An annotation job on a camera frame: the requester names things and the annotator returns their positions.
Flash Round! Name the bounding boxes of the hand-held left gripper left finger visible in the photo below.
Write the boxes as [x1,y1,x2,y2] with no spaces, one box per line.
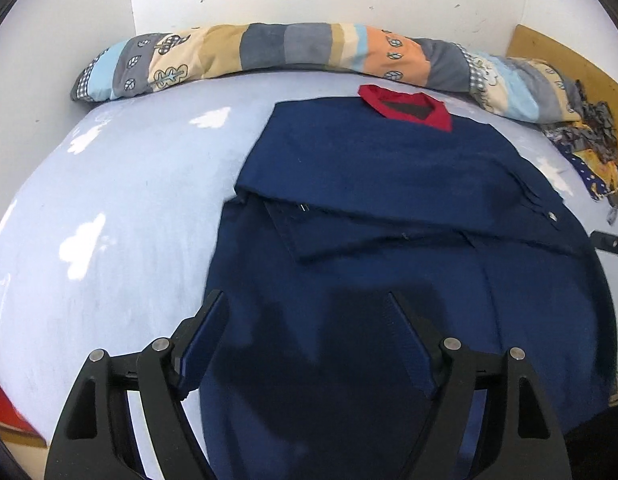
[44,289,230,480]

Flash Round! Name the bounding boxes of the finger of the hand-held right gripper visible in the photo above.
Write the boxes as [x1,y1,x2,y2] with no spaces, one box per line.
[590,230,618,261]

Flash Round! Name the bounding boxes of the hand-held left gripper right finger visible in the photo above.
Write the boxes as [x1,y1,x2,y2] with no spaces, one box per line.
[386,290,572,480]

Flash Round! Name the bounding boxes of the navy blue jacket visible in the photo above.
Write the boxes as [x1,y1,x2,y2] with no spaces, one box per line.
[199,85,618,480]

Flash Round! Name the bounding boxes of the yellow and blue patterned cloth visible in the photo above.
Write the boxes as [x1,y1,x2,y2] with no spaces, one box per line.
[542,77,618,226]

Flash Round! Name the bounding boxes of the light blue cloud bed sheet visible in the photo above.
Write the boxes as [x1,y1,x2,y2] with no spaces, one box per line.
[0,67,618,480]

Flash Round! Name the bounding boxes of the red object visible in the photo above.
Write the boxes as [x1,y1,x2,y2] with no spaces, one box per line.
[0,377,44,448]

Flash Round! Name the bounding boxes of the wooden headboard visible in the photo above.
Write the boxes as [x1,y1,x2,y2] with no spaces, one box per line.
[506,24,618,171]

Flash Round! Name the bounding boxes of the patchwork quilt roll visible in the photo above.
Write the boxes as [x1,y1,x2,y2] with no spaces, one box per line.
[70,22,590,126]

